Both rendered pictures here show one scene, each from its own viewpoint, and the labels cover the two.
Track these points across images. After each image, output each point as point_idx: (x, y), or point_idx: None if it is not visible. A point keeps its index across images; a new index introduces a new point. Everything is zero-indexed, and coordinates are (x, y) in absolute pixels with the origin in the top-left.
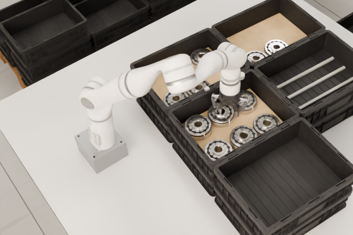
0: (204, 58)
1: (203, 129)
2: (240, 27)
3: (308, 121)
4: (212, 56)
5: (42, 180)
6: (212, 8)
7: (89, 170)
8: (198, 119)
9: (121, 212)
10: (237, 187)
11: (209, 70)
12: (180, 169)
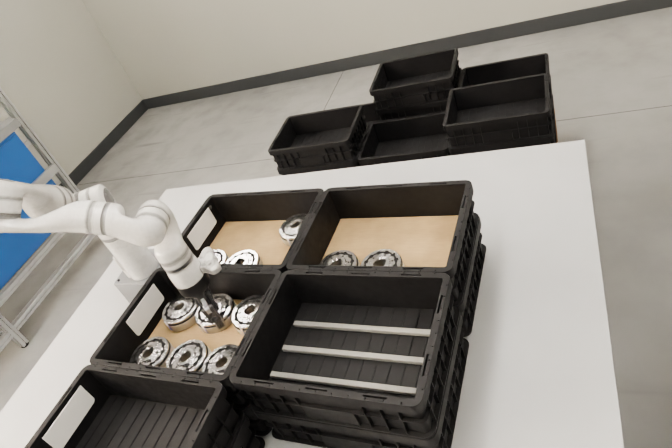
0: (67, 204)
1: (175, 316)
2: (386, 209)
3: (216, 399)
4: (72, 206)
5: (105, 279)
6: (448, 174)
7: None
8: (186, 300)
9: (89, 357)
10: (111, 417)
11: (46, 222)
12: None
